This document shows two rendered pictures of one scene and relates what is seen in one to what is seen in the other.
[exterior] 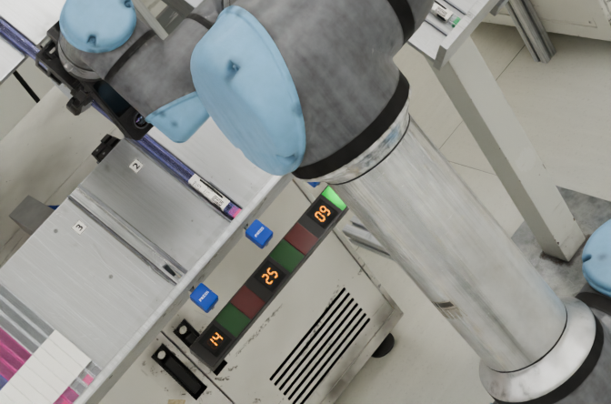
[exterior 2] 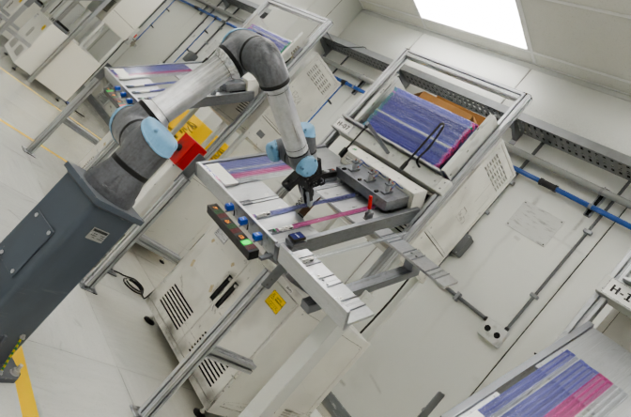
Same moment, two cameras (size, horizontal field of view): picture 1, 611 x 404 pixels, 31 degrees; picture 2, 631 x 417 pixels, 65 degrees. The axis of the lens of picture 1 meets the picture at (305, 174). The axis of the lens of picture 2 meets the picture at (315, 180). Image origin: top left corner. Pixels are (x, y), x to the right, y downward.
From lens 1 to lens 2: 182 cm
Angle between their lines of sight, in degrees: 71
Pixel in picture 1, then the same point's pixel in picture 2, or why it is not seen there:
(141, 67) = not seen: hidden behind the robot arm
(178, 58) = not seen: hidden behind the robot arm
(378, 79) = (231, 44)
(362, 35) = (240, 38)
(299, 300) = (229, 341)
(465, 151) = not seen: outside the picture
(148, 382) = (222, 275)
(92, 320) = (237, 190)
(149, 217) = (261, 205)
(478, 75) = (291, 368)
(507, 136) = (260, 399)
